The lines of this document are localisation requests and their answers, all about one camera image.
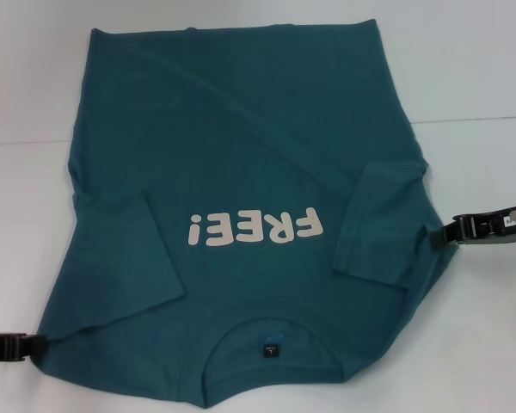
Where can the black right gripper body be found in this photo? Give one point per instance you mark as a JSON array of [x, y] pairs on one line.
[[505, 226]]

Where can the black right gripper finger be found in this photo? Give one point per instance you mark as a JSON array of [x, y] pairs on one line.
[[449, 230]]

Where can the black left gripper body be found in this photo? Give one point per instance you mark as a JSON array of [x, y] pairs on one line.
[[0, 345]]

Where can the teal blue printed t-shirt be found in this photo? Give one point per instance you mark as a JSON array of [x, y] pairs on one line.
[[241, 129]]

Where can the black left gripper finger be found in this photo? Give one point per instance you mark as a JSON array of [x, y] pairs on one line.
[[34, 345]]

